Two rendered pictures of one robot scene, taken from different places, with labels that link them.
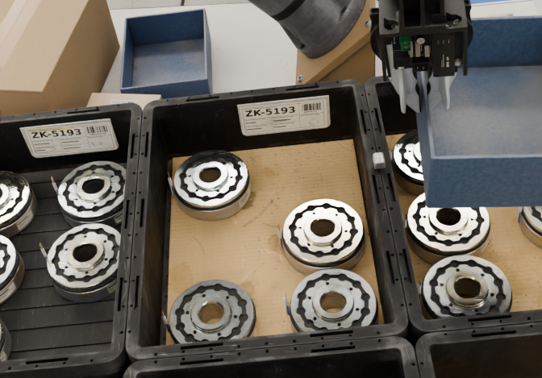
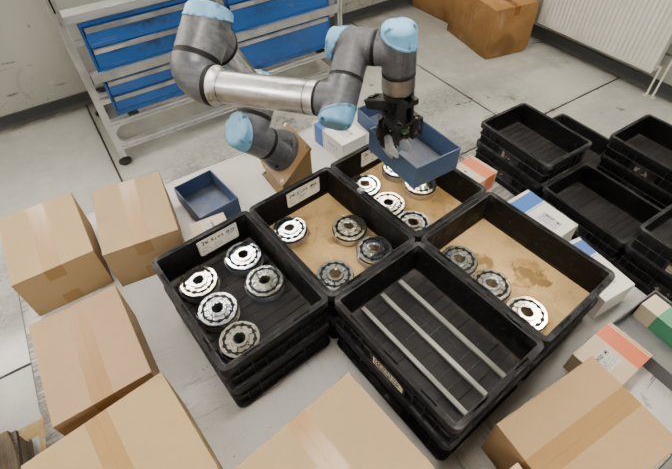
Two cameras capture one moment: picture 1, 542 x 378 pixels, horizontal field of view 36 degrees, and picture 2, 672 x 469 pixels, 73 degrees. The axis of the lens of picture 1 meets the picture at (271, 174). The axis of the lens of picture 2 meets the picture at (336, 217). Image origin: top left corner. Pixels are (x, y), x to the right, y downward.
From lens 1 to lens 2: 0.58 m
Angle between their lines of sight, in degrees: 27
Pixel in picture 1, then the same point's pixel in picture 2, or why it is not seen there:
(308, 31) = (281, 158)
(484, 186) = (430, 173)
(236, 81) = (242, 196)
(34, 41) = (151, 210)
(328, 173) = (329, 208)
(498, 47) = not seen: hidden behind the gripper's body
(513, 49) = not seen: hidden behind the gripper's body
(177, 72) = (211, 203)
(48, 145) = (209, 247)
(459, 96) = not seen: hidden behind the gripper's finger
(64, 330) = (275, 314)
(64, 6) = (152, 190)
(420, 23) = (409, 121)
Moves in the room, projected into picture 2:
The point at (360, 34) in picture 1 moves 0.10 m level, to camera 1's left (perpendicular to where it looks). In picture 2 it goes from (304, 151) to (281, 164)
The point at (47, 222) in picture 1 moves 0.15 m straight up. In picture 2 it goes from (227, 280) to (215, 246)
